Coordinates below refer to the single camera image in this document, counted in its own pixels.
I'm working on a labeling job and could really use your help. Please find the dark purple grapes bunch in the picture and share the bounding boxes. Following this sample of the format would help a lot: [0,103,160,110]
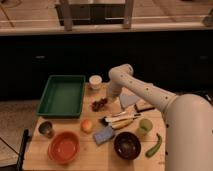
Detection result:
[92,98,108,112]

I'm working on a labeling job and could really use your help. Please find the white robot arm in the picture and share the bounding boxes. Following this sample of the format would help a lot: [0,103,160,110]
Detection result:
[106,64,213,171]

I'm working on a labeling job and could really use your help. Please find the dark purple bowl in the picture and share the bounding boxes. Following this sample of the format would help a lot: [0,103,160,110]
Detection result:
[114,132,141,160]

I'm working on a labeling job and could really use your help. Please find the red bowl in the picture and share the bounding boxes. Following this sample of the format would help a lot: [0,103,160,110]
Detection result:
[47,131,80,164]

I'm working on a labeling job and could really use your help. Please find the grey folded cloth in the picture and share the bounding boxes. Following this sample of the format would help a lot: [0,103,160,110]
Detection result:
[119,93,140,108]

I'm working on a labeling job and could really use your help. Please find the white cylindrical container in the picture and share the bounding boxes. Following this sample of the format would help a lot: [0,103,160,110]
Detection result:
[89,75,102,90]

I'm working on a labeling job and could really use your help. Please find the small wooden block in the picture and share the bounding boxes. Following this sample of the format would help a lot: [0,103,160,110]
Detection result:
[135,100,154,112]

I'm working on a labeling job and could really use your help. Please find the yellow banana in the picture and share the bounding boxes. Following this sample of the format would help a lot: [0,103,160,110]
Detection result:
[111,119,133,130]

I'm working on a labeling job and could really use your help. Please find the light green cup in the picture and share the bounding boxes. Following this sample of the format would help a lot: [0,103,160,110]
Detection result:
[138,118,153,135]

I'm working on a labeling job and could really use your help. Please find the orange peach fruit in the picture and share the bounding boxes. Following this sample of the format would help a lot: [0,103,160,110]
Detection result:
[81,119,93,133]

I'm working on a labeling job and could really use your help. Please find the blue sponge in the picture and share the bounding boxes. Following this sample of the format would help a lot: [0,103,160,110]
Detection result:
[93,126,115,145]

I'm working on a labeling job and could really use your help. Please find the green plastic tray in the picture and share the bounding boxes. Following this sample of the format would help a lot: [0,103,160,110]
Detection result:
[37,75,85,118]

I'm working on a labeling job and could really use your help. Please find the green cucumber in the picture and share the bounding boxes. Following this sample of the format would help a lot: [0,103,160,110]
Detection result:
[145,133,162,158]

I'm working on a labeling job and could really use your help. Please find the small metal cup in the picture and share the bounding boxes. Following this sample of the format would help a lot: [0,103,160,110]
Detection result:
[38,121,54,138]

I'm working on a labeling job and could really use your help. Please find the black chair back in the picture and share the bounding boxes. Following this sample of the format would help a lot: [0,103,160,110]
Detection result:
[16,129,29,171]

